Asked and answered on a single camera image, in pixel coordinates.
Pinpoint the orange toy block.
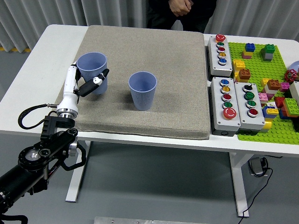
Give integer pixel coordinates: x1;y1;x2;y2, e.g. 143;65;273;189
267;79;281;91
237;68;252;82

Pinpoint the green studded baseplate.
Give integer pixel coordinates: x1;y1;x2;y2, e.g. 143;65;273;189
228;42;299;147

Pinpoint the white box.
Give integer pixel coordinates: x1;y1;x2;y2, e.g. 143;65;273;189
289;81;299;105

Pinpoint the white table leg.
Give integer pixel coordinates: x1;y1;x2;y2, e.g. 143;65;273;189
65;139;92;203
228;151;252;217

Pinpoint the red toy block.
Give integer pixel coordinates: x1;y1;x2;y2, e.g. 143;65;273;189
273;97;286;109

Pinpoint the red valve wheel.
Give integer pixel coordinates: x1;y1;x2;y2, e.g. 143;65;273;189
284;69;299;83

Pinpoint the person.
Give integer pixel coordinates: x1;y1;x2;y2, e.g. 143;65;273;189
146;0;218;33

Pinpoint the person's right hand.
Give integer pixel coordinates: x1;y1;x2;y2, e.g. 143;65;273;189
168;0;187;17

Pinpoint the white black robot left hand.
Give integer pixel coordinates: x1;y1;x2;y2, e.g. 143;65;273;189
57;61;110;114

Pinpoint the lavender plate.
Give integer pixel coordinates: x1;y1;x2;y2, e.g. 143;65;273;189
288;60;299;75

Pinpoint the black floor cable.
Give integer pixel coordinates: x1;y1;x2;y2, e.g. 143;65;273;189
240;167;273;219

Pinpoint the green grey block stack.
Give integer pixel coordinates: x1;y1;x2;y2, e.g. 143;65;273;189
260;43;276;62

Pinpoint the blue yellow pink block stack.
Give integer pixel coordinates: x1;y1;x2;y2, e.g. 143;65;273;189
242;43;256;59

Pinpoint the blue ribbed plastic cup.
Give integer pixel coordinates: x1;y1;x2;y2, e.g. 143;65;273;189
76;52;108;95
128;71;157;111

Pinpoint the grey five-button control box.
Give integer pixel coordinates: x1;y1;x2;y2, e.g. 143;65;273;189
207;34;234;77
210;76;242;136

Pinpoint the silver metal plate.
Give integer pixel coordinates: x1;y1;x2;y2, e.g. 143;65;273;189
94;216;187;224

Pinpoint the grey-brown cushion mat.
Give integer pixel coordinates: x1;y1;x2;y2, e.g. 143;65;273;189
50;25;212;140

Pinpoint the grey power adapter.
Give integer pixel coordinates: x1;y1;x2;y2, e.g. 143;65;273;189
248;156;268;177

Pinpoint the grey pleated curtain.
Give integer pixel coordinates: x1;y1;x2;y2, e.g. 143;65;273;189
0;0;299;52

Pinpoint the grey four-button control box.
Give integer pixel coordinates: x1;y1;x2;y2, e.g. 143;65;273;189
234;81;266;135

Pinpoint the large green toy block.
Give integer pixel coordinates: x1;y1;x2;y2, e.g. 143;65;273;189
282;97;299;117

